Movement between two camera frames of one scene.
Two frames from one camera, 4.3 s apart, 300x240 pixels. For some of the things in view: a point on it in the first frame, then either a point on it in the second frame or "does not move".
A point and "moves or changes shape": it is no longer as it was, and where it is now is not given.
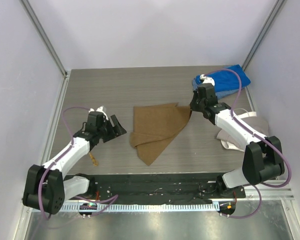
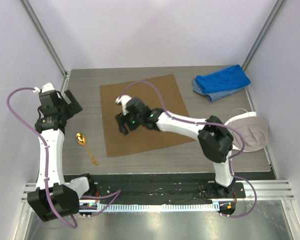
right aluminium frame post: (275, 9) does not move
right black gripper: (192, 106) to (122, 119)
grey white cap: (231, 141) does not move
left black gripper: (116, 130) to (74, 104)
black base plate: (157, 187) does not move
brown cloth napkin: (155, 127) moves or changes shape
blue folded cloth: (227, 80) does not move
